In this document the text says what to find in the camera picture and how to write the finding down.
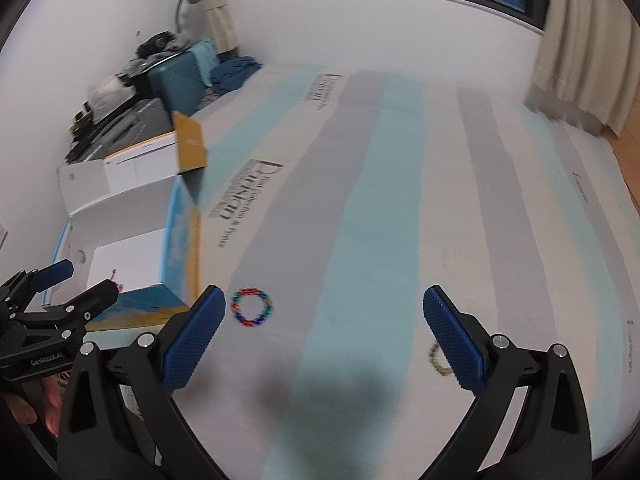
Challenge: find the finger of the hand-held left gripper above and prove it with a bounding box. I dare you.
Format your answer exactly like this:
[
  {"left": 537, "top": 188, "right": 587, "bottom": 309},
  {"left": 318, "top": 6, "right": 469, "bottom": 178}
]
[
  {"left": 12, "top": 280, "right": 122, "bottom": 335},
  {"left": 0, "top": 259, "right": 76, "bottom": 307}
]

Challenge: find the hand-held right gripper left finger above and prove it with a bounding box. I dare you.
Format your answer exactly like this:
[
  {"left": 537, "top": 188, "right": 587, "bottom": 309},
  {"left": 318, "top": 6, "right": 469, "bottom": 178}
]
[{"left": 56, "top": 284, "right": 227, "bottom": 480}]

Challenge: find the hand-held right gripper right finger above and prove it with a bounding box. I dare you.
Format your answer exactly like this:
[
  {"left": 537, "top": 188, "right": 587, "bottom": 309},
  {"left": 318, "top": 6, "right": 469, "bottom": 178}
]
[{"left": 422, "top": 284, "right": 594, "bottom": 480}]

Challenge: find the gold beaded bracelet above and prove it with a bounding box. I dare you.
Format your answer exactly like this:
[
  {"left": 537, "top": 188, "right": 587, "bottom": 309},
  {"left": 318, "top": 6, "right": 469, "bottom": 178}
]
[{"left": 427, "top": 342, "right": 454, "bottom": 378}]

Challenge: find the multicolour beaded bracelet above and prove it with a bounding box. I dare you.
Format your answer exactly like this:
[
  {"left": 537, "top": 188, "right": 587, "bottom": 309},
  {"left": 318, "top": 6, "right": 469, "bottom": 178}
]
[{"left": 230, "top": 287, "right": 275, "bottom": 328}]

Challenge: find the white cardboard box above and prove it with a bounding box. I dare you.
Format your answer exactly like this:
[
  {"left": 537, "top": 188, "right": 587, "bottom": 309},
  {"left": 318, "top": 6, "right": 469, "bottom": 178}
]
[{"left": 42, "top": 111, "right": 209, "bottom": 332}]

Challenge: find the person's left hand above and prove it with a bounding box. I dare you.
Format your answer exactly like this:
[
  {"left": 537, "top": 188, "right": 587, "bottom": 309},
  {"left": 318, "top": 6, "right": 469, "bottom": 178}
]
[{"left": 4, "top": 371, "right": 70, "bottom": 437}]

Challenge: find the striped mattress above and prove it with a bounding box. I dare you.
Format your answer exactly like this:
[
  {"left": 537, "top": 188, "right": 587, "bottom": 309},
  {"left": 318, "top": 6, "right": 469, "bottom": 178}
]
[{"left": 85, "top": 62, "right": 640, "bottom": 480}]

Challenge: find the black and yellow box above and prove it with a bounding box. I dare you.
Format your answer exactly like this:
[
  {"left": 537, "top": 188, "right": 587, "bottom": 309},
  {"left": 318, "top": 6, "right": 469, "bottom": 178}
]
[{"left": 69, "top": 103, "right": 98, "bottom": 137}]

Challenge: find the dark grey suitcase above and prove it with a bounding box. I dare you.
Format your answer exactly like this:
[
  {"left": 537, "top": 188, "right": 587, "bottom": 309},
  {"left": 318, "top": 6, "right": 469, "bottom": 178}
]
[{"left": 66, "top": 97, "right": 174, "bottom": 165}]

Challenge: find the white plastic bag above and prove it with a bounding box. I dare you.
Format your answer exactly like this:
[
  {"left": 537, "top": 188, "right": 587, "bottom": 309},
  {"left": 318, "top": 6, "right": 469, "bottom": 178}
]
[{"left": 87, "top": 74, "right": 137, "bottom": 107}]

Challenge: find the teal suitcase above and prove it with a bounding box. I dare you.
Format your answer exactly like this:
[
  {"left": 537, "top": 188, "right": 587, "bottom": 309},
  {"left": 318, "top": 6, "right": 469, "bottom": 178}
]
[{"left": 147, "top": 51, "right": 217, "bottom": 117}]

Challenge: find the black bag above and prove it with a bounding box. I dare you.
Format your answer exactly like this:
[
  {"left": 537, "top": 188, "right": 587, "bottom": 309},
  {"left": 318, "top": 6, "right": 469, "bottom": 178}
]
[{"left": 136, "top": 32, "right": 182, "bottom": 58}]

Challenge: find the blue clothes pile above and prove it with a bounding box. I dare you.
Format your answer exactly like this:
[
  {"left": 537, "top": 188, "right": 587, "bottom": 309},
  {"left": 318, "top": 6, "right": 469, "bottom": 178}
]
[{"left": 209, "top": 56, "right": 264, "bottom": 96}]

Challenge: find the blue desk lamp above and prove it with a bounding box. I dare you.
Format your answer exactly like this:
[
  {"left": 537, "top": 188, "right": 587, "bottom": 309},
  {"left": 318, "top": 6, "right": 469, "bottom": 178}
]
[{"left": 172, "top": 0, "right": 205, "bottom": 44}]

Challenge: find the beige curtain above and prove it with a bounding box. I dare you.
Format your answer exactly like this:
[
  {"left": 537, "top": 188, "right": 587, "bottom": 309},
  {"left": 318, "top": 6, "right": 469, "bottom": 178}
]
[
  {"left": 180, "top": 0, "right": 242, "bottom": 57},
  {"left": 522, "top": 0, "right": 640, "bottom": 137}
]

